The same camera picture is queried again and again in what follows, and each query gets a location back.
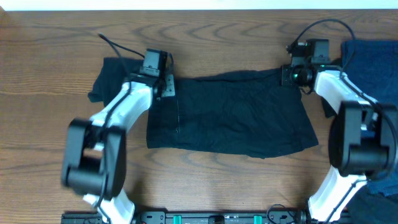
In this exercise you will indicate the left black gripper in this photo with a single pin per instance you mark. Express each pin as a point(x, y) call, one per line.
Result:
point(171, 91)

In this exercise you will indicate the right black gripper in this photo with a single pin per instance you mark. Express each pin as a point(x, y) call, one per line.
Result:
point(285, 77)

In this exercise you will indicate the black shorts with white trim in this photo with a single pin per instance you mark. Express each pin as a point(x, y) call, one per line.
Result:
point(244, 112)

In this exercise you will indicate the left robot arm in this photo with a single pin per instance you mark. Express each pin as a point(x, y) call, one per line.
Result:
point(94, 162)

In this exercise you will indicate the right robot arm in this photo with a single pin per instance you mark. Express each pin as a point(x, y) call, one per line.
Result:
point(362, 145)

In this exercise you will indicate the black garment under pile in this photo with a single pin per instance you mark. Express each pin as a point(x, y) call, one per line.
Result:
point(328, 110)

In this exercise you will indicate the small folded black garment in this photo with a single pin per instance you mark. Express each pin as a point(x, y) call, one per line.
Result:
point(109, 81)

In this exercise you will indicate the navy blue garment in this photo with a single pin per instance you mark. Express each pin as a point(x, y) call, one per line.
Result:
point(372, 66)

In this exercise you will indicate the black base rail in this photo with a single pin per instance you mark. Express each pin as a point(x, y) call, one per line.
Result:
point(275, 216)

